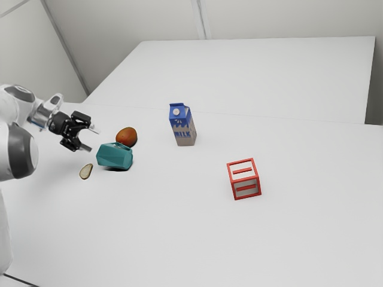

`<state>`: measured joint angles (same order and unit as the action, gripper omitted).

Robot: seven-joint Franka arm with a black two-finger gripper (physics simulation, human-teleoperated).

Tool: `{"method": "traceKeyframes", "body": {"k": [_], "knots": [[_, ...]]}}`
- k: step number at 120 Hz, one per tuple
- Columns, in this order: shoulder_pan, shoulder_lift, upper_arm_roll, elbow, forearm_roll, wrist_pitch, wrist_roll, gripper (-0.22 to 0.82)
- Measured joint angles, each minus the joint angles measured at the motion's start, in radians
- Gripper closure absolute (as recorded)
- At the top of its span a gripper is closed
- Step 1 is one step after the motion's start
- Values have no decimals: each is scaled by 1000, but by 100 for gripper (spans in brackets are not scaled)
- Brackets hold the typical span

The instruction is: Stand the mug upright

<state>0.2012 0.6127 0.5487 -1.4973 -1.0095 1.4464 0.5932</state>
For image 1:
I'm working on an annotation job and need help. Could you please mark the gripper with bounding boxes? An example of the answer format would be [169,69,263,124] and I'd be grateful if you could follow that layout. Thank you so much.
[47,110,101,152]

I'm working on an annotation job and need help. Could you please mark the teal faceted mug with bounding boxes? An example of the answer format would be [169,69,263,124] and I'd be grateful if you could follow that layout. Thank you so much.
[95,142,133,171]

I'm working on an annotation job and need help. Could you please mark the brown oval slice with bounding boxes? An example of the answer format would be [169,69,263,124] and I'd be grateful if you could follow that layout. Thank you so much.
[79,163,93,180]

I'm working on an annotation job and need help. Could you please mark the red-orange mango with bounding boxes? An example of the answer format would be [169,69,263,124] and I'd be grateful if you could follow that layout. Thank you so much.
[115,127,139,148]

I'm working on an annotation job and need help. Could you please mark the blue and grey milk carton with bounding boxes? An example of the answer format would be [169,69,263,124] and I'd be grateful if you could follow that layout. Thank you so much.
[168,102,197,147]

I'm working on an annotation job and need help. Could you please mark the red frame cube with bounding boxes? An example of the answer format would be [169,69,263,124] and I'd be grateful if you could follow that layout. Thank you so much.
[226,157,263,201]

